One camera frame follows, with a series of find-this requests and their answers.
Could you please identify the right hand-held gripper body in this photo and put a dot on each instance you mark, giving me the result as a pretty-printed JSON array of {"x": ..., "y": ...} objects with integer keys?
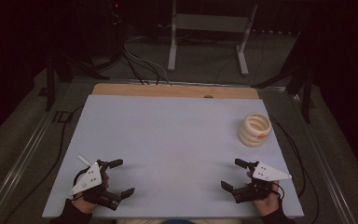
[{"x": 268, "y": 172}]

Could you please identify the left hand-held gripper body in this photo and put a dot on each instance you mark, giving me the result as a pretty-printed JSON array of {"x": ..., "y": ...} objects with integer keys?
[{"x": 88, "y": 180}]

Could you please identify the white pen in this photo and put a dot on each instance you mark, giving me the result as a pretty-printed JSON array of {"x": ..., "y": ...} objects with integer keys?
[{"x": 83, "y": 159}]

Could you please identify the cream ribbed pen holder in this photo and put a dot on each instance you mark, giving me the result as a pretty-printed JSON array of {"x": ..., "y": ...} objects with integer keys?
[{"x": 251, "y": 138}]

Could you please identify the person's left hand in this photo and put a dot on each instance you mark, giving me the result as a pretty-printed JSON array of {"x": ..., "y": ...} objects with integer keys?
[{"x": 82, "y": 206}]

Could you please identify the person's right hand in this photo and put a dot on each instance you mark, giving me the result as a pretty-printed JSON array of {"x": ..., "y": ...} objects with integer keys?
[{"x": 268, "y": 205}]

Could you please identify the pale blue table mat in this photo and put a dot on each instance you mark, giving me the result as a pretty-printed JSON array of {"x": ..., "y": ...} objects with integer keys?
[{"x": 167, "y": 140}]

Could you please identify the dark table grommet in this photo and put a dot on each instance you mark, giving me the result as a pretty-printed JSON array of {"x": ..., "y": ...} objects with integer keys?
[{"x": 208, "y": 96}]

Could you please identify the black stand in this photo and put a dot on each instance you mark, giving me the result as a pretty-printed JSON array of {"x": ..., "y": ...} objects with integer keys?
[
  {"x": 306, "y": 93},
  {"x": 50, "y": 84}
]

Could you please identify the dark equipment rack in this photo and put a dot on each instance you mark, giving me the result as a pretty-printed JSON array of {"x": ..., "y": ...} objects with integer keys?
[{"x": 105, "y": 28}]

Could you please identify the grey metal stand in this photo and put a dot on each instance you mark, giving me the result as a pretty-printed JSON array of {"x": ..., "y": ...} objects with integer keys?
[{"x": 211, "y": 23}]

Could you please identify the metal floor rail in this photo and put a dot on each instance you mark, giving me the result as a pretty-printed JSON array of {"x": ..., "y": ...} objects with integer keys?
[
  {"x": 326, "y": 174},
  {"x": 18, "y": 169}
]

